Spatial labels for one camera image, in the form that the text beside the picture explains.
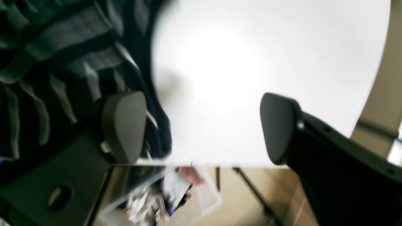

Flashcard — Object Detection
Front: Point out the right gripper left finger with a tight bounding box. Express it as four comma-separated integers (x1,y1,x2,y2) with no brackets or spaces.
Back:
1,91,147,226

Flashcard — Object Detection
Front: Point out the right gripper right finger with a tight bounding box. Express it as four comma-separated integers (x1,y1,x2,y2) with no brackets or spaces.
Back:
260,93,402,226

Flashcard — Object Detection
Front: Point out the black white striped t-shirt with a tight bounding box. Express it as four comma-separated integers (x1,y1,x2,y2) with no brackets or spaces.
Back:
0,0,172,180

